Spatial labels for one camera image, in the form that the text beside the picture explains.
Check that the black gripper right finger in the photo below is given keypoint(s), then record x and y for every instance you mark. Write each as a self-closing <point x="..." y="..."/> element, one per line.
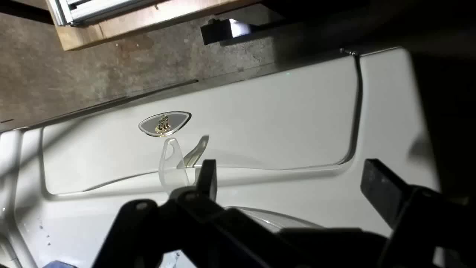
<point x="386" y="191"/>

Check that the clear plastic brush handle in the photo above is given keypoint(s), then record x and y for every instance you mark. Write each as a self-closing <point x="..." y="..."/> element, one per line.
<point x="178" y="168"/>

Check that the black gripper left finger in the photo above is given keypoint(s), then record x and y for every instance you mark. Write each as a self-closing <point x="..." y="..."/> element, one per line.
<point x="208" y="179"/>

